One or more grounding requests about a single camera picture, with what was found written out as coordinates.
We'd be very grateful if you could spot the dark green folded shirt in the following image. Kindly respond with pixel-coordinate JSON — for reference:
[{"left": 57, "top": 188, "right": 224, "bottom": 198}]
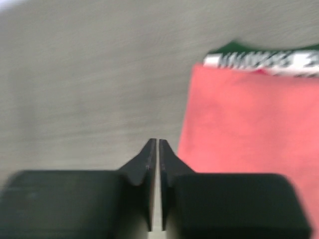
[{"left": 209, "top": 41, "right": 319, "bottom": 54}]

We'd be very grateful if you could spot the salmon pink t shirt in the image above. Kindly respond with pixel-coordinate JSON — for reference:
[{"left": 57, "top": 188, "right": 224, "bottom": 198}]
[{"left": 177, "top": 64, "right": 319, "bottom": 230}]

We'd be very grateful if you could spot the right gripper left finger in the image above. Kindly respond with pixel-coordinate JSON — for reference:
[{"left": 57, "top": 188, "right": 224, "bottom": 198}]
[{"left": 0, "top": 138, "right": 157, "bottom": 239}]

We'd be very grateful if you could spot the striped folded shirt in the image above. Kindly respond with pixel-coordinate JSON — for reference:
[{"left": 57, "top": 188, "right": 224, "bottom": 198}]
[{"left": 203, "top": 50, "right": 319, "bottom": 78}]

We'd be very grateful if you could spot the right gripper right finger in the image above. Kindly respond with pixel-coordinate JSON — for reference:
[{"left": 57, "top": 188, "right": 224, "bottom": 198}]
[{"left": 159, "top": 139, "right": 312, "bottom": 239}]

